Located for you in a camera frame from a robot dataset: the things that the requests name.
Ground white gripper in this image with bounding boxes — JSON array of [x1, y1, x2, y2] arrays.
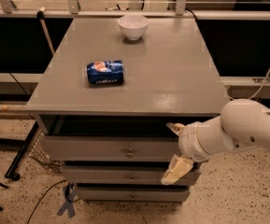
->
[[161, 122, 211, 186]]

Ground grey top drawer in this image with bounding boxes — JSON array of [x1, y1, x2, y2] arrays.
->
[[43, 136, 179, 162]]

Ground grey drawer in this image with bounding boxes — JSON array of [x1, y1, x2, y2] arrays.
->
[[43, 136, 179, 162], [76, 187, 189, 203], [61, 162, 202, 187]]

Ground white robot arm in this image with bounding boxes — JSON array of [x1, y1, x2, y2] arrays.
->
[[162, 99, 270, 185]]

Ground grey bottom drawer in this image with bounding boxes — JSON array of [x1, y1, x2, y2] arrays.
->
[[76, 187, 189, 203]]

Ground grey drawer cabinet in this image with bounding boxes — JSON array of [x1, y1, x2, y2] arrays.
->
[[26, 17, 228, 191]]

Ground grey middle drawer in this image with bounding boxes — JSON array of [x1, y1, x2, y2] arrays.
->
[[61, 162, 202, 187]]

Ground blue pepsi can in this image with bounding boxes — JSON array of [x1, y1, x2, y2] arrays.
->
[[86, 60, 124, 84]]

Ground blue tape on floor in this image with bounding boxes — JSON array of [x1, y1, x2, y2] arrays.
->
[[57, 183, 77, 218]]

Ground white bowl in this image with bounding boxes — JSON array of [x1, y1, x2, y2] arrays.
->
[[118, 14, 149, 40]]

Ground black metal floor bar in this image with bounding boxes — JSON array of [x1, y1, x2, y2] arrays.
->
[[5, 122, 38, 181]]

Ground black floor cable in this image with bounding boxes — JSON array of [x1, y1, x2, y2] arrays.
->
[[26, 179, 67, 224]]

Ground wire mesh basket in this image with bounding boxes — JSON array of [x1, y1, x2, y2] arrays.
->
[[27, 131, 61, 173]]

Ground metal rail frame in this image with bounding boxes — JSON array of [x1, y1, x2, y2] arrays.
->
[[0, 0, 270, 21]]

